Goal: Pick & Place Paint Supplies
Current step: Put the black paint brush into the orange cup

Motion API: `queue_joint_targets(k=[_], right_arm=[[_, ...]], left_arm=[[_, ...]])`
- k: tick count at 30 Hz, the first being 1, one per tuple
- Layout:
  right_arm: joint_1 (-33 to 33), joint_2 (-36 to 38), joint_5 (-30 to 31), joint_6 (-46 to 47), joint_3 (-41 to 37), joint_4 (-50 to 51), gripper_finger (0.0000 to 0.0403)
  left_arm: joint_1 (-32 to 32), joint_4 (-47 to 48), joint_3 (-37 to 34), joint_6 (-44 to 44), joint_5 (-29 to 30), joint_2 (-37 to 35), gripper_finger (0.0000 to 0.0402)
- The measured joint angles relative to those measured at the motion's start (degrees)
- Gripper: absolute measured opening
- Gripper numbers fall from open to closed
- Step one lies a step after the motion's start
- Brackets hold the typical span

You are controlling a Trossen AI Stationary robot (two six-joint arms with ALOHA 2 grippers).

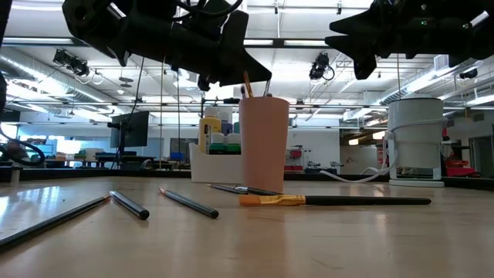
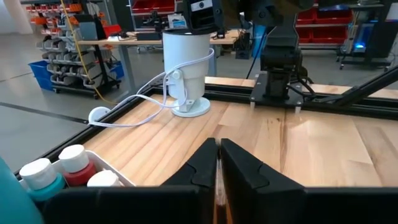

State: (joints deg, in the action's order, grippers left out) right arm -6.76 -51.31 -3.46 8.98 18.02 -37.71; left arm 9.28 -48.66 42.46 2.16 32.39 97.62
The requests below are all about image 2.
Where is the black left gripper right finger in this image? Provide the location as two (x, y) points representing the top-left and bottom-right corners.
(220, 138), (307, 224)

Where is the red box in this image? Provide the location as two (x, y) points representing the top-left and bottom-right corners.
(102, 24), (123, 39)

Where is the white camera cable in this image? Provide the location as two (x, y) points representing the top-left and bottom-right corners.
(88, 48), (215, 129)

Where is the tall rack with red bins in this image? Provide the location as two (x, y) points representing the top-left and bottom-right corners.
(295, 0), (354, 50)

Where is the white plastic caddy tray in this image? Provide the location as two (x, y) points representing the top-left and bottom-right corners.
(14, 150), (137, 188)

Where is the blue plastic storage bin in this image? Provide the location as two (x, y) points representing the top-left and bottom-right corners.
(110, 60), (125, 80)
(27, 60), (54, 92)

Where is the white round cable puck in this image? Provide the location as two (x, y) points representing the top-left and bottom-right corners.
(88, 106), (112, 125)

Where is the thin black paintbrush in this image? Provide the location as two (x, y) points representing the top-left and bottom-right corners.
(215, 158), (233, 224)

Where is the yellow extension cable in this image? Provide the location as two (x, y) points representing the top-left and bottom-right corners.
(60, 0), (118, 105)

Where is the black equipment cart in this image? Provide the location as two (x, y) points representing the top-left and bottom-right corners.
(335, 2), (398, 71)

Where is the white cylindrical camera stand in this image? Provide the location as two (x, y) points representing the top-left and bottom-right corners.
(162, 29), (215, 118)

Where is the small maroon paint bottle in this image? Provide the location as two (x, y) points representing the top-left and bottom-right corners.
(58, 144), (98, 187)

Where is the wooden workbench desk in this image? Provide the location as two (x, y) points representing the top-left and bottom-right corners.
(77, 29), (240, 94)

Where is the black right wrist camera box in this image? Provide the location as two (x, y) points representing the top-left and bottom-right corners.
(182, 0), (225, 35)

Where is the rolling rack of grey bins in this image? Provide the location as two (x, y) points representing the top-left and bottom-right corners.
(26, 0), (122, 100)

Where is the small teal paint bottle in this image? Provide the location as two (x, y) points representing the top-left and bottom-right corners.
(19, 157), (67, 202)

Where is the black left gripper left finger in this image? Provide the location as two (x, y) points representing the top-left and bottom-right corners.
(161, 138), (220, 224)

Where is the blue waste bin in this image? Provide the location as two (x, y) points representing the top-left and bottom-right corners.
(251, 24), (265, 60)

